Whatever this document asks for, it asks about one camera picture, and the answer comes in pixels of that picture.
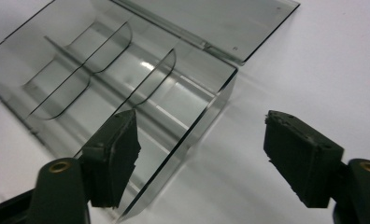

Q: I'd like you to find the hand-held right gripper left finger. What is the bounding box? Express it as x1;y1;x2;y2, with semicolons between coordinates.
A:
79;108;142;209

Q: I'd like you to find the clear plastic compartment box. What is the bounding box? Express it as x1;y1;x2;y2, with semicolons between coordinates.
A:
0;0;301;223

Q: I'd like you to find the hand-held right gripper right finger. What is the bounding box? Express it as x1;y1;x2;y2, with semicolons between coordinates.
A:
263;109;345;209

